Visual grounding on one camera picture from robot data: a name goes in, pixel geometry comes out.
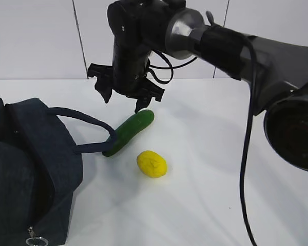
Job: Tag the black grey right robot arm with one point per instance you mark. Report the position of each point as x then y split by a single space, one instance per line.
276 72

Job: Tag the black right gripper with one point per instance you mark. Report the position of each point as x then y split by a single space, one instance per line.
127 74

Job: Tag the yellow lemon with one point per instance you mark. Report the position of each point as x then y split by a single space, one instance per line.
152 164

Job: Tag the green cucumber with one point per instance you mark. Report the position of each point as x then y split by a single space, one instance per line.
129 129

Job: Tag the dark navy fabric bag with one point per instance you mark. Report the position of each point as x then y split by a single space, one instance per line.
41 166

